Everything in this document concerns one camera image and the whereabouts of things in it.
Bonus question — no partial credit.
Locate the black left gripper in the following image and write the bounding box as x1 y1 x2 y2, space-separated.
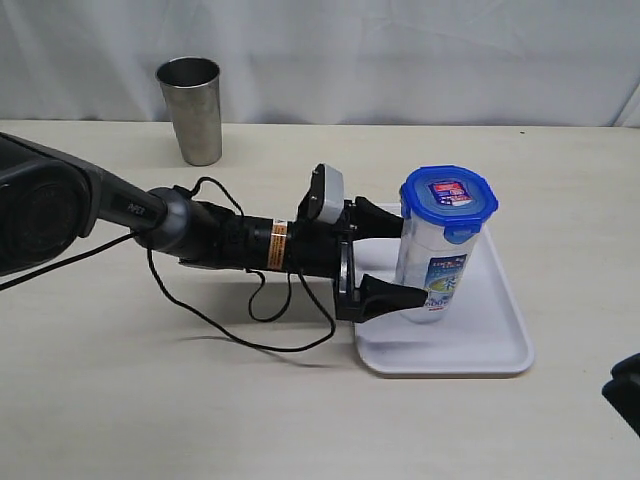
289 167 426 322

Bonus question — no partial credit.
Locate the clear tall plastic container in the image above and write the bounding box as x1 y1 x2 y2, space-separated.
395 202 480 324

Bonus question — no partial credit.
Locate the blue plastic lid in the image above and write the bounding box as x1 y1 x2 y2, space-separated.
400 165 499 245

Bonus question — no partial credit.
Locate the stainless steel tumbler cup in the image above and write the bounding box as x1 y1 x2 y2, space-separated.
155 56 223 167

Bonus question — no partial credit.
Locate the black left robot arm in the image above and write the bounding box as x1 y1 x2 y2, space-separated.
1 134 427 323

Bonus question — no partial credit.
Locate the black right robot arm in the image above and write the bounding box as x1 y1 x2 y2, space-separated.
601 353 640 435

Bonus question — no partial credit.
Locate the white rectangular plastic tray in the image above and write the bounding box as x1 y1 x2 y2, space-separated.
353 227 535 378

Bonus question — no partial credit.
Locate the black cable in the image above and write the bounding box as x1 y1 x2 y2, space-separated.
0 175 337 354

